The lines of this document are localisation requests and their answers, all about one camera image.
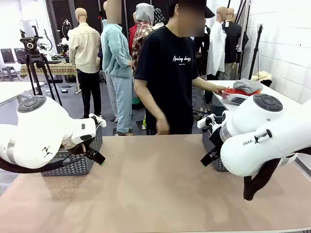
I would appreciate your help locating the mannequin in plaid hoodie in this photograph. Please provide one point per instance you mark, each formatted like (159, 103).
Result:
(143, 29)

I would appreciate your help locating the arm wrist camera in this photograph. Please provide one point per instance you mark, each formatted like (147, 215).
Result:
(205, 121)
(97, 120)

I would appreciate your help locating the orange top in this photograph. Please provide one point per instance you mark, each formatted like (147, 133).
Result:
(243, 91)

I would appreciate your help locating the cream cloth pile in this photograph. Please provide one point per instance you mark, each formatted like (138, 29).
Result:
(261, 75)

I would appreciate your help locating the mannequin in white shirt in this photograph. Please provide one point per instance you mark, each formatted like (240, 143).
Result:
(217, 48)

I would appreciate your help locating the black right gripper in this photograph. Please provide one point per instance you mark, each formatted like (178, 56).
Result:
(216, 140)

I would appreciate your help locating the person's right hand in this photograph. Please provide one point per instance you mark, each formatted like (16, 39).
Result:
(162, 126)

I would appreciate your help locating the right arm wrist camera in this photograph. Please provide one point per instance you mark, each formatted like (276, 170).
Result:
(205, 121)

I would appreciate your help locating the black camera tripod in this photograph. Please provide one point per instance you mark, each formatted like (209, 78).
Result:
(31, 46)

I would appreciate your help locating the grey plastic stool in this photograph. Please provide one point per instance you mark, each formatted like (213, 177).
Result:
(9, 72)

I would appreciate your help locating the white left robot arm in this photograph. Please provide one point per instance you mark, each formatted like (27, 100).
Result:
(41, 128)

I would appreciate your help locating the mannequin in black shirt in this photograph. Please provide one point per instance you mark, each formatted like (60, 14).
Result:
(232, 43)

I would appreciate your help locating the mannequin in cream shirt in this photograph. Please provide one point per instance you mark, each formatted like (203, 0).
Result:
(85, 48)

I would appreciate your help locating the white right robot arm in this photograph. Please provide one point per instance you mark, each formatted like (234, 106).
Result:
(267, 136)

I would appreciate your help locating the mannequin in blue fleece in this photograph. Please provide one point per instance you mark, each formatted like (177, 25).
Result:
(114, 53)

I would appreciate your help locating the grey shorts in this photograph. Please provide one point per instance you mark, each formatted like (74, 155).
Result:
(247, 85)

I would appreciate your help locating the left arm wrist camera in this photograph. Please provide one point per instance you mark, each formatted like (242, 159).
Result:
(97, 120)

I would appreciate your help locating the white side table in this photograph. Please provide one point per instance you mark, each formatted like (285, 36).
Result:
(12, 89)

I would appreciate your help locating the grey plastic woven-pattern basket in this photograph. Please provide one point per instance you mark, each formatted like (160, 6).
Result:
(205, 142)
(73, 165)

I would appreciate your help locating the black light stand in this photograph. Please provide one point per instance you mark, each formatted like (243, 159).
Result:
(255, 53)

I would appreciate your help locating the white table with rounded corner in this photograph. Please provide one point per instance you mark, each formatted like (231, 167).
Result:
(279, 91)

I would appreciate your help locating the person's left hand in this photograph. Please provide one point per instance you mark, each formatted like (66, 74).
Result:
(220, 88)

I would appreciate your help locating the person's left forearm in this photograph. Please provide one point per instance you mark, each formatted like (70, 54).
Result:
(204, 85)

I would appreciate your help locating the person in black t-shirt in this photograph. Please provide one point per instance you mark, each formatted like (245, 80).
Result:
(167, 85)

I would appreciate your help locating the mannequin with patterned scarf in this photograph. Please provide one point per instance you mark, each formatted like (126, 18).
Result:
(158, 15)

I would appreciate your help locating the table with patterned cloth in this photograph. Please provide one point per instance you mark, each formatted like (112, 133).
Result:
(58, 69)

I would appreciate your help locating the person's right forearm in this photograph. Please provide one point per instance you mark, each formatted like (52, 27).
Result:
(145, 99)

